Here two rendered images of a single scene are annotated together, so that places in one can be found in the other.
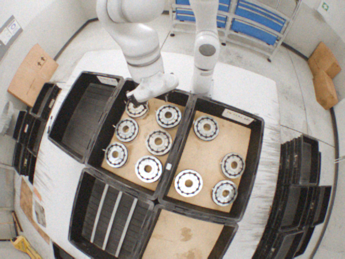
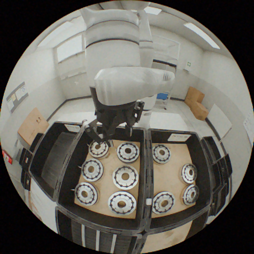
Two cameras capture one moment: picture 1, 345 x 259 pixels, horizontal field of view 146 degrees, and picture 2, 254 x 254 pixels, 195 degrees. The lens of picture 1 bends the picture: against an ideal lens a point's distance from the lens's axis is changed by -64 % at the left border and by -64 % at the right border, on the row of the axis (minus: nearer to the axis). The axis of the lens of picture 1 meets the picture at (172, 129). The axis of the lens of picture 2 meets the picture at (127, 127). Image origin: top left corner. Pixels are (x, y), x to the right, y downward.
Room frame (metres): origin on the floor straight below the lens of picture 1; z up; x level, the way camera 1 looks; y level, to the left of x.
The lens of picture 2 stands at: (0.11, 0.06, 1.17)
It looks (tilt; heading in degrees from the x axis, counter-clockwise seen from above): 47 degrees down; 339
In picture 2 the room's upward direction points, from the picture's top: straight up
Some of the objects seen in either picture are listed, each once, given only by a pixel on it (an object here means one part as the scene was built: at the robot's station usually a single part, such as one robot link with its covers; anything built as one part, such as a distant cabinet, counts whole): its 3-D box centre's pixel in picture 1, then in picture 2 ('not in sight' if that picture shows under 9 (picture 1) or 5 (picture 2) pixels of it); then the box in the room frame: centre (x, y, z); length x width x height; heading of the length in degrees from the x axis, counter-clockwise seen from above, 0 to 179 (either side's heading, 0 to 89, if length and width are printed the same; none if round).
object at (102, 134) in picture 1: (139, 134); (105, 173); (0.17, 0.13, 0.87); 0.40 x 0.30 x 0.11; 153
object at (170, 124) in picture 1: (168, 115); (128, 151); (0.23, 0.01, 0.86); 0.10 x 0.10 x 0.01
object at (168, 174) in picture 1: (219, 158); (186, 172); (0.03, -0.14, 0.92); 0.40 x 0.30 x 0.02; 153
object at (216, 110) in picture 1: (215, 159); (178, 175); (0.03, -0.14, 0.87); 0.40 x 0.30 x 0.11; 153
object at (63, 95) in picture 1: (59, 113); not in sight; (0.47, 0.80, 0.70); 0.33 x 0.23 x 0.01; 158
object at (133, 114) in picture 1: (136, 106); (98, 147); (0.30, 0.14, 0.86); 0.10 x 0.10 x 0.01
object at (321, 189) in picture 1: (309, 204); (219, 170); (-0.68, -1.30, 0.37); 0.40 x 0.30 x 0.45; 158
